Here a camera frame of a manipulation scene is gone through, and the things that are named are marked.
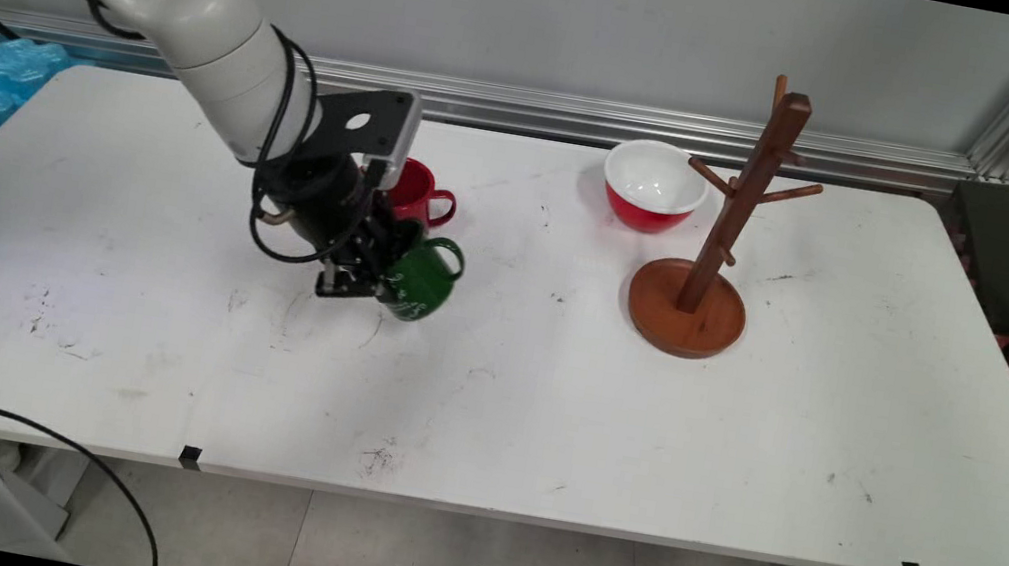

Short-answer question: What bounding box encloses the red bowl white inside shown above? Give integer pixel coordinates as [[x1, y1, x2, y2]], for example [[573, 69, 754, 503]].
[[595, 133, 717, 243]]

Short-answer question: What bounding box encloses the green enamel mug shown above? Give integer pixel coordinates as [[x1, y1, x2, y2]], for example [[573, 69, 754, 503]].
[[372, 228, 470, 331]]

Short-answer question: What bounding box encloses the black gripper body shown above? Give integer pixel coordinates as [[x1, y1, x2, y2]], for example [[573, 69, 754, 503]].
[[251, 142, 403, 277]]

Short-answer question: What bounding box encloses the red enamel mug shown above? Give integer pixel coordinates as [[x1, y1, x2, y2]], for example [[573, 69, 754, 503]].
[[370, 153, 464, 237]]

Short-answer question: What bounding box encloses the horizontal aluminium frame rail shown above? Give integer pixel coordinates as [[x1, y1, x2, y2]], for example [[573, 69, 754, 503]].
[[0, 1, 983, 206]]

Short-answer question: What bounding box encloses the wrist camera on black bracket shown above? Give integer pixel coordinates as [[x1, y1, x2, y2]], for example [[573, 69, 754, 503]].
[[303, 77, 427, 194]]

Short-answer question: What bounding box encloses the black cable with white label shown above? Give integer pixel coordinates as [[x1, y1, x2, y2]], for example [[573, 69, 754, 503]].
[[0, 0, 409, 278]]

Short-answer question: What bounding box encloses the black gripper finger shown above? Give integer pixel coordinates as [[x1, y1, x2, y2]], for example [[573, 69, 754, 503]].
[[365, 217, 421, 278], [315, 262, 391, 308]]

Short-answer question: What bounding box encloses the brown wooden mug tree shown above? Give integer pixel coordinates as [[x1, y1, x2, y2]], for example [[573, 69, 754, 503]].
[[621, 57, 842, 377]]

